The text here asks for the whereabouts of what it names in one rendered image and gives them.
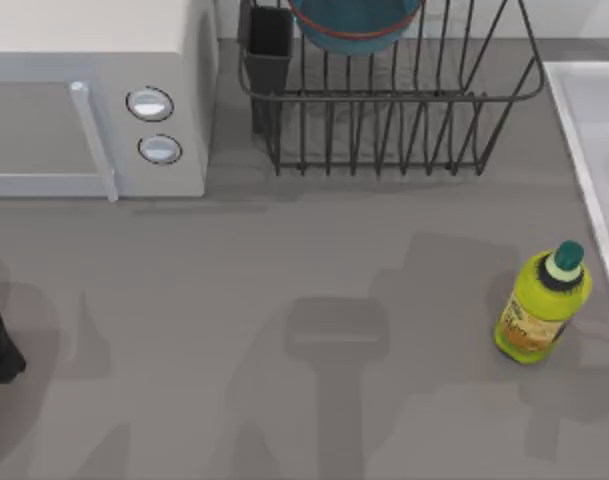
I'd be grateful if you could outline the round microwave knob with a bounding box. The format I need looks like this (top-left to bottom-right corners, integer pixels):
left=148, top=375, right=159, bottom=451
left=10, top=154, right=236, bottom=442
left=137, top=133, right=184, bottom=166
left=125, top=86, right=175, bottom=123

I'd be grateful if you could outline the dark cutlery holder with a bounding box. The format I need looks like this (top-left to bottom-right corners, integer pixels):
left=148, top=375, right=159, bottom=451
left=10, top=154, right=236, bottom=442
left=239, top=0, right=295, bottom=134

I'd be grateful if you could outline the teal bowl with red rim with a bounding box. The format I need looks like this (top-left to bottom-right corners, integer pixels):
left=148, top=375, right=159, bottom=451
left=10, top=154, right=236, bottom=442
left=287, top=0, right=428, bottom=56

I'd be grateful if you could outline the yellow-green bottle with green cap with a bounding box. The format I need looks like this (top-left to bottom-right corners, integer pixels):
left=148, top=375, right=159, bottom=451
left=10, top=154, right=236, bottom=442
left=493, top=240, right=594, bottom=366

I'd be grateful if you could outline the pale microwave oven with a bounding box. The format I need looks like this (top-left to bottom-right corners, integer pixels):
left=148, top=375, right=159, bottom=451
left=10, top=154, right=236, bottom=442
left=0, top=0, right=220, bottom=203

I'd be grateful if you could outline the white sink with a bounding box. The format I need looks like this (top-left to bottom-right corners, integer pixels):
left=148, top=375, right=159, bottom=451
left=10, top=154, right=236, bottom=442
left=542, top=60, right=609, bottom=326

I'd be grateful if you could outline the dark wire dish rack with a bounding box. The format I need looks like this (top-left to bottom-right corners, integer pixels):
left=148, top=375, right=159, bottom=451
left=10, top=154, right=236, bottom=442
left=237, top=0, right=545, bottom=178

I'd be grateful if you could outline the microwave door handle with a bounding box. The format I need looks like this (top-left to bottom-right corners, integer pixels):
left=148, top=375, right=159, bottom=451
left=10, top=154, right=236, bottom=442
left=69, top=81, right=121, bottom=203

